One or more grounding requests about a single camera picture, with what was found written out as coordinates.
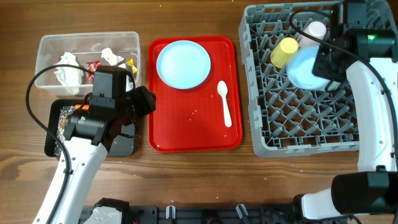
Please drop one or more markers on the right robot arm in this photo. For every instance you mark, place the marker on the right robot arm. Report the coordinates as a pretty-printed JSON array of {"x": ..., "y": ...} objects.
[{"x": 367, "y": 60}]

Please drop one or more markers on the pink white cup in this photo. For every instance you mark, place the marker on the pink white cup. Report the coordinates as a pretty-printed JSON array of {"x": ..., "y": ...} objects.
[{"x": 315, "y": 29}]

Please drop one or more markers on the gray dishwasher rack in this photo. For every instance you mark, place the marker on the gray dishwasher rack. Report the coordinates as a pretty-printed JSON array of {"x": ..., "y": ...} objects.
[{"x": 285, "y": 120}]

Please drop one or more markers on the red serving tray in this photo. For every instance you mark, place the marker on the red serving tray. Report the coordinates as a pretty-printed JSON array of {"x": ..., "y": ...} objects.
[{"x": 192, "y": 120}]

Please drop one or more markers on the brown food piece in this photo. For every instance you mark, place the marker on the brown food piece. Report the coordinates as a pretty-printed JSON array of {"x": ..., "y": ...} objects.
[{"x": 62, "y": 122}]

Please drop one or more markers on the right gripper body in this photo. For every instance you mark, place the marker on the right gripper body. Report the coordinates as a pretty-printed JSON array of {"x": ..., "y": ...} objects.
[{"x": 323, "y": 68}]

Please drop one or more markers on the white rice pile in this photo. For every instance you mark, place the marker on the white rice pile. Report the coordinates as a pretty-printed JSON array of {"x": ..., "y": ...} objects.
[{"x": 63, "y": 111}]

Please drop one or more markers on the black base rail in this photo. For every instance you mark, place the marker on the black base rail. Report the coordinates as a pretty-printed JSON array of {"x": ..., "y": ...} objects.
[{"x": 267, "y": 214}]

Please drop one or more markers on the yellow plastic cup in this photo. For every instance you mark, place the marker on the yellow plastic cup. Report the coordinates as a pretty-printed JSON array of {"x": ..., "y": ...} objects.
[{"x": 284, "y": 51}]

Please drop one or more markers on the light blue bowl with rice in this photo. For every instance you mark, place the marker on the light blue bowl with rice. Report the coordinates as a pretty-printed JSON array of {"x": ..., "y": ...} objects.
[{"x": 299, "y": 70}]

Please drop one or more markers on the large white tissue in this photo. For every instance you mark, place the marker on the large white tissue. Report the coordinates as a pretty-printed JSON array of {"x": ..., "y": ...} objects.
[{"x": 67, "y": 76}]

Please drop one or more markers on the orange carrot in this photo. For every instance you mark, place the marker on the orange carrot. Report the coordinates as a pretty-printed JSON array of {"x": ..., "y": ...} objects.
[{"x": 85, "y": 107}]

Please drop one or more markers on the clear plastic storage bin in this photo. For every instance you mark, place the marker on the clear plastic storage bin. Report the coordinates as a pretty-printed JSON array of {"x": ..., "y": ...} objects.
[{"x": 86, "y": 47}]

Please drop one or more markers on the black rectangular tray bin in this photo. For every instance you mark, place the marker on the black rectangular tray bin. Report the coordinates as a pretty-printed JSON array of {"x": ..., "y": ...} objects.
[{"x": 123, "y": 144}]

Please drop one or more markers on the small white tissue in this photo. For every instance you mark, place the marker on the small white tissue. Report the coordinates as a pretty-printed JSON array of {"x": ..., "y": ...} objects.
[{"x": 110, "y": 57}]

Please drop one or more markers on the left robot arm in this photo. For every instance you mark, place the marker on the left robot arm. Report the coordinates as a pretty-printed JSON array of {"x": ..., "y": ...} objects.
[{"x": 101, "y": 126}]

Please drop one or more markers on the yellow snack wrapper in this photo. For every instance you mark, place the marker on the yellow snack wrapper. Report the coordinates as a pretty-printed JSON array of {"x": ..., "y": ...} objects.
[{"x": 130, "y": 63}]

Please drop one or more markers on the white plastic spoon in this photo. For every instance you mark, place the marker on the white plastic spoon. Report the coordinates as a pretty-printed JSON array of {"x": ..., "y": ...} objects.
[{"x": 223, "y": 91}]

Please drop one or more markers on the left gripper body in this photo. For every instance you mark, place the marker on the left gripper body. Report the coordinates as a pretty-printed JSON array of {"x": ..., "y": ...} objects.
[{"x": 135, "y": 105}]

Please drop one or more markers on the red strawberry candy wrapper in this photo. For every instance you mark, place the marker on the red strawberry candy wrapper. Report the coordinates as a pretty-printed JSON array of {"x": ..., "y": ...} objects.
[{"x": 92, "y": 66}]

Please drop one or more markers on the light blue plate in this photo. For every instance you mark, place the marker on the light blue plate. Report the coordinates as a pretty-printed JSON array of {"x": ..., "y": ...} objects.
[{"x": 183, "y": 64}]

